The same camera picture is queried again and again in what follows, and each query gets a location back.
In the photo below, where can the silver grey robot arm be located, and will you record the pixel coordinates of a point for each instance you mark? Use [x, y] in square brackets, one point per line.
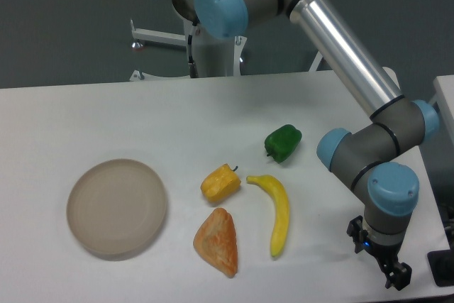
[363, 161]

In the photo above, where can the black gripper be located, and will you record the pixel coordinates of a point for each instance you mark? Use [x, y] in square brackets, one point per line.
[385, 249]

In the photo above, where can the yellow toy bell pepper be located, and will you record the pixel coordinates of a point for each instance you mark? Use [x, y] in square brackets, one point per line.
[221, 183]

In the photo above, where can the yellow toy banana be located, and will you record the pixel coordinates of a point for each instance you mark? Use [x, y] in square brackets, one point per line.
[275, 189]

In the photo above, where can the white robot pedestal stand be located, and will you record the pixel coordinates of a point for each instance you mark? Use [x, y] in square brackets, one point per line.
[206, 55]

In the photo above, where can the orange toy pastry wedge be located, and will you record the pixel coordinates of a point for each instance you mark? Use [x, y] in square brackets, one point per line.
[216, 243]

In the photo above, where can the green toy bell pepper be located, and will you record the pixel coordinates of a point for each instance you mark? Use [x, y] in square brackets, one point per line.
[280, 144]

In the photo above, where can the black box at right edge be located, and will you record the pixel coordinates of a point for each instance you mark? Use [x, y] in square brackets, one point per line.
[441, 265]

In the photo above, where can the beige round plate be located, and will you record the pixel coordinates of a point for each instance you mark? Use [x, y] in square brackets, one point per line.
[116, 209]

